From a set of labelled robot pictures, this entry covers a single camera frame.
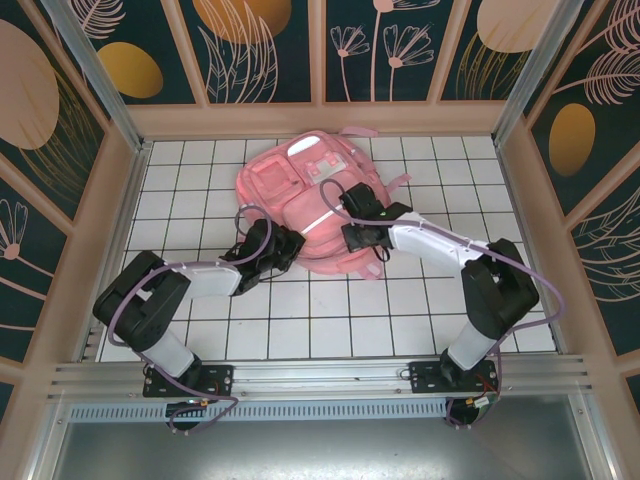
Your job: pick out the dark wall panel pink flower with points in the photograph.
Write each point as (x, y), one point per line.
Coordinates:
(25, 260)

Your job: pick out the black base electronics box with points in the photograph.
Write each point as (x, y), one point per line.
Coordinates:
(185, 412)
(472, 412)

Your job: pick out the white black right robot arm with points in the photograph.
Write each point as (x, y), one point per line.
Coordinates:
(435, 240)

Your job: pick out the dark wall panel pink leaves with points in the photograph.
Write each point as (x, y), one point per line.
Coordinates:
(610, 275)

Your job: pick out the dark wall panel yellow oval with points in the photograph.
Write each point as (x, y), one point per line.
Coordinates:
(130, 70)

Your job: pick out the dark wall panel white leaves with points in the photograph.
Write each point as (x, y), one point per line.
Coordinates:
(240, 60)

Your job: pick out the pink backpack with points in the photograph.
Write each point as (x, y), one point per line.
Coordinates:
(280, 175)

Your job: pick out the aluminium frame strut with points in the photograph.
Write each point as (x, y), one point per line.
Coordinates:
(592, 440)
(47, 440)

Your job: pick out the grey sheet metal panel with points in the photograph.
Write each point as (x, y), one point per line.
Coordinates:
(320, 450)

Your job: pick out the aluminium corner post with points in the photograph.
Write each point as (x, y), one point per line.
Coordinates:
(100, 85)
(535, 65)

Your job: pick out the aluminium side floor rail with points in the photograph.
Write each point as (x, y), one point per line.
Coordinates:
(127, 200)
(518, 215)

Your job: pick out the dark wall panel beige oval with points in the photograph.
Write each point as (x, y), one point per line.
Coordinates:
(490, 50)

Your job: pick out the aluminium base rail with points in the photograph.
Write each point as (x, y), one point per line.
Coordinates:
(320, 380)

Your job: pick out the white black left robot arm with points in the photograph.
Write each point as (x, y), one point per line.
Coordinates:
(210, 280)

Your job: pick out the dark wall panel pink fern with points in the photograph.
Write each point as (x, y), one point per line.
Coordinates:
(590, 125)

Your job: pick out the dark wall panel gold lines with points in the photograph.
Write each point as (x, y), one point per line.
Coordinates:
(40, 100)

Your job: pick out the dark wall panel pink flowers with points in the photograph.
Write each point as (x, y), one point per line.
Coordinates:
(380, 50)

